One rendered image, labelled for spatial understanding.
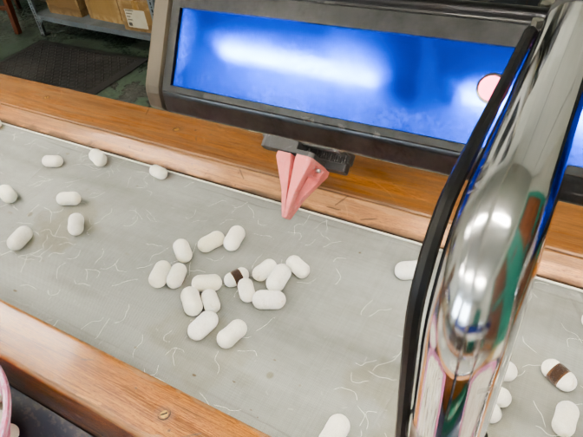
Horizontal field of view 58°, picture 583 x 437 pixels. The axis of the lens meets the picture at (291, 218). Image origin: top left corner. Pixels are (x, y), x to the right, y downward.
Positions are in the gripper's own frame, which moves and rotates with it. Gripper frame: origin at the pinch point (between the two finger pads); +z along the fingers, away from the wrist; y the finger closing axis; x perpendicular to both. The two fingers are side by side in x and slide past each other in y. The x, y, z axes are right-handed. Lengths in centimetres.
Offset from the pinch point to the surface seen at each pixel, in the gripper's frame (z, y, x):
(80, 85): -44, -202, 136
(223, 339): 15.2, 1.4, -8.4
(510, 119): -1.3, 25.5, -41.4
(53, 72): -49, -229, 140
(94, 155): -0.4, -37.2, 4.1
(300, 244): 3.2, 1.1, 4.1
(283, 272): 7.0, 2.6, -1.7
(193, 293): 12.3, -5.2, -6.4
